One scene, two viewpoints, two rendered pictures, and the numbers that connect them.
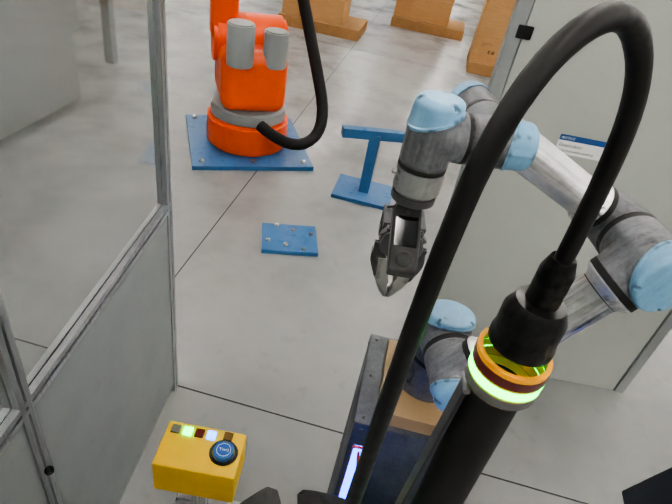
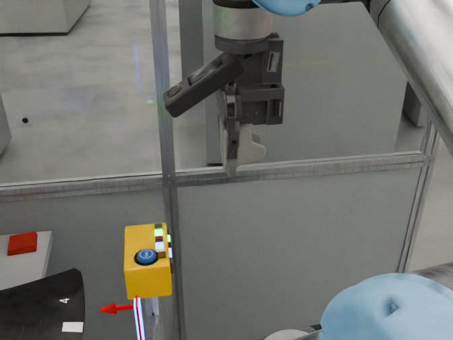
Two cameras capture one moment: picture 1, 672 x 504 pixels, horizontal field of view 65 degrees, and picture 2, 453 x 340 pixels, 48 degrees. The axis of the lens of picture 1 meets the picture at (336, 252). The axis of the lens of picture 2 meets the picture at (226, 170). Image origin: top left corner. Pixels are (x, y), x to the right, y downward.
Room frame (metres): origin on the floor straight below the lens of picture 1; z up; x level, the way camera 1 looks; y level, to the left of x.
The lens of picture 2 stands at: (0.63, -0.74, 1.82)
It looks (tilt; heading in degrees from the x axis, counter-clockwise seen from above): 31 degrees down; 82
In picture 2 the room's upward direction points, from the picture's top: straight up
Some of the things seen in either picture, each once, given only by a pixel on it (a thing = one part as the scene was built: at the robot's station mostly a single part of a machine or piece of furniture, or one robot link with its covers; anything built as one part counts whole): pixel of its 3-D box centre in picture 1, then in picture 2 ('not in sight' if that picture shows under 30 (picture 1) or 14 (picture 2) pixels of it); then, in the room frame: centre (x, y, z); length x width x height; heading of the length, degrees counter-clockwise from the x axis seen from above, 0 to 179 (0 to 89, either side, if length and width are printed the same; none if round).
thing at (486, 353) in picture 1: (506, 368); not in sight; (0.22, -0.11, 1.80); 0.04 x 0.04 x 0.03
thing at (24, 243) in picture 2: not in sight; (22, 242); (0.21, 0.50, 0.87); 0.08 x 0.08 x 0.02; 7
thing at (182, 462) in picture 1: (200, 462); (147, 261); (0.58, 0.19, 1.02); 0.16 x 0.10 x 0.11; 90
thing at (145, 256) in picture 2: (223, 451); (146, 256); (0.58, 0.14, 1.08); 0.04 x 0.04 x 0.02
